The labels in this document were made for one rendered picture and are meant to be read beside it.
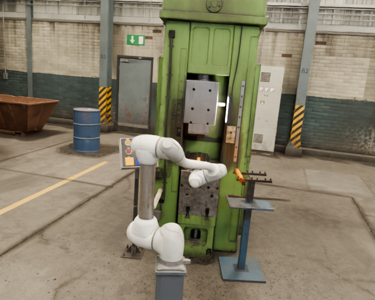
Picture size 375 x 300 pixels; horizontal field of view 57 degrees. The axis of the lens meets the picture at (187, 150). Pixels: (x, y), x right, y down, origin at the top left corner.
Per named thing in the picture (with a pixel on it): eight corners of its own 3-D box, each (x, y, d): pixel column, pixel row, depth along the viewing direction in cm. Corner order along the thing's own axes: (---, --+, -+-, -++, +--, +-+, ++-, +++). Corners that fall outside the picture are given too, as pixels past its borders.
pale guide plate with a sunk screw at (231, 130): (234, 143, 342) (236, 126, 338) (225, 142, 342) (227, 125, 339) (234, 143, 344) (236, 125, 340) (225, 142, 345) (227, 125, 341)
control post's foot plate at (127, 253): (141, 260, 342) (141, 251, 340) (119, 258, 343) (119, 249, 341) (145, 249, 363) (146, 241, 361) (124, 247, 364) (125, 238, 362)
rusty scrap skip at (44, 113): (29, 140, 812) (28, 103, 793) (-37, 131, 857) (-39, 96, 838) (60, 132, 926) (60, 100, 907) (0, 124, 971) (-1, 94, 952)
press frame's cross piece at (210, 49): (229, 76, 330) (234, 24, 320) (186, 72, 332) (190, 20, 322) (227, 75, 373) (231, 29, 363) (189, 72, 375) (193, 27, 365)
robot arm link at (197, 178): (191, 185, 268) (208, 180, 266) (191, 192, 253) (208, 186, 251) (187, 172, 266) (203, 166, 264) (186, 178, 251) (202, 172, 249)
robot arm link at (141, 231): (151, 255, 224) (122, 246, 232) (162, 244, 239) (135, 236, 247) (156, 138, 205) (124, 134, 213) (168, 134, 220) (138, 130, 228)
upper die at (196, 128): (208, 134, 330) (209, 125, 328) (187, 133, 331) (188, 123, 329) (209, 128, 371) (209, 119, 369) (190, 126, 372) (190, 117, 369)
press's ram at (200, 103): (224, 126, 327) (228, 83, 318) (183, 122, 329) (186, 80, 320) (222, 120, 368) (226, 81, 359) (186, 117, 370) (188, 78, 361)
